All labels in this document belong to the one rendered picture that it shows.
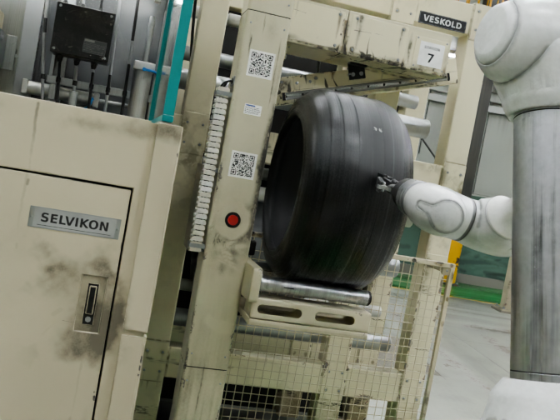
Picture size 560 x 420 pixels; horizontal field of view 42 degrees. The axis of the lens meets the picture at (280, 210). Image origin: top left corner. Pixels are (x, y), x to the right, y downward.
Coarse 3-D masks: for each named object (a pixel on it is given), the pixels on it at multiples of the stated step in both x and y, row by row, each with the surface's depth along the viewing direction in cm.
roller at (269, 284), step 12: (264, 276) 205; (264, 288) 204; (276, 288) 205; (288, 288) 205; (300, 288) 206; (312, 288) 207; (324, 288) 208; (336, 288) 209; (348, 288) 211; (336, 300) 210; (348, 300) 210; (360, 300) 211
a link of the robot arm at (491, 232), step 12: (480, 204) 160; (492, 204) 157; (504, 204) 155; (480, 216) 158; (492, 216) 156; (504, 216) 154; (480, 228) 157; (492, 228) 156; (504, 228) 155; (468, 240) 160; (480, 240) 158; (492, 240) 157; (504, 240) 157; (492, 252) 162; (504, 252) 161
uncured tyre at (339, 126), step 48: (336, 96) 207; (288, 144) 242; (336, 144) 194; (384, 144) 198; (288, 192) 248; (336, 192) 192; (384, 192) 195; (288, 240) 202; (336, 240) 196; (384, 240) 198
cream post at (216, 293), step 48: (288, 0) 206; (240, 48) 205; (240, 96) 205; (240, 144) 206; (240, 192) 208; (240, 240) 209; (192, 288) 218; (240, 288) 210; (192, 336) 208; (192, 384) 210
